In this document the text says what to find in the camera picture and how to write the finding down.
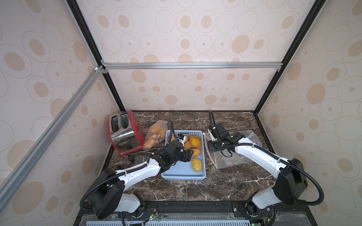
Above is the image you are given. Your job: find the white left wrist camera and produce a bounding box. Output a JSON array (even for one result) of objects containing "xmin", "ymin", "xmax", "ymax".
[{"xmin": 176, "ymin": 134, "xmax": 188, "ymax": 147}]

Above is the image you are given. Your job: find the clear zipper bag blue strip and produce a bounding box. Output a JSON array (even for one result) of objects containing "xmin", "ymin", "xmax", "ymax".
[{"xmin": 239, "ymin": 130, "xmax": 263, "ymax": 147}]

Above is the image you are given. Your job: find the red and chrome toaster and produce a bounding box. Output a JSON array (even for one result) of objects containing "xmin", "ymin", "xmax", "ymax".
[{"xmin": 108, "ymin": 110, "xmax": 144, "ymax": 157}]

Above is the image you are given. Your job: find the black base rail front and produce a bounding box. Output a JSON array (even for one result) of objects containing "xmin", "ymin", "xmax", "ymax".
[{"xmin": 74, "ymin": 201, "xmax": 317, "ymax": 226}]

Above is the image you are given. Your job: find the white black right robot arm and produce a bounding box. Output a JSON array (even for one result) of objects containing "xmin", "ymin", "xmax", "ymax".
[{"xmin": 207, "ymin": 111, "xmax": 324, "ymax": 217}]

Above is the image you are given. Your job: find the silver aluminium rail left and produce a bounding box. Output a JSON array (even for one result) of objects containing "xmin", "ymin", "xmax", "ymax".
[{"xmin": 1, "ymin": 65, "xmax": 105, "ymax": 211}]

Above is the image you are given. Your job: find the silver aluminium rail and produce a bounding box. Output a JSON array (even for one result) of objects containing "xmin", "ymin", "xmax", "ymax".
[
  {"xmin": 1, "ymin": 65, "xmax": 105, "ymax": 211},
  {"xmin": 104, "ymin": 62, "xmax": 283, "ymax": 70}
]

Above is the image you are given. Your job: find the clear zipper bag pink strip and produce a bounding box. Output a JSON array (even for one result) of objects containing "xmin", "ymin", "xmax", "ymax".
[
  {"xmin": 144, "ymin": 120, "xmax": 168, "ymax": 146},
  {"xmin": 203, "ymin": 133, "xmax": 251, "ymax": 169}
]

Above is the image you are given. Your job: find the silver aluminium rail back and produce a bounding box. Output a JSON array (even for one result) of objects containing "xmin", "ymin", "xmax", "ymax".
[{"xmin": 104, "ymin": 62, "xmax": 283, "ymax": 70}]

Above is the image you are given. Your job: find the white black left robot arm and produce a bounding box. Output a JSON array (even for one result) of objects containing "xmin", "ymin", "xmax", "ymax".
[{"xmin": 79, "ymin": 139, "xmax": 194, "ymax": 219}]

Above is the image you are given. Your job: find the light blue plastic basket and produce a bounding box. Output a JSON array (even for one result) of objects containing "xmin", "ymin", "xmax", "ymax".
[{"xmin": 161, "ymin": 130, "xmax": 206, "ymax": 180}]

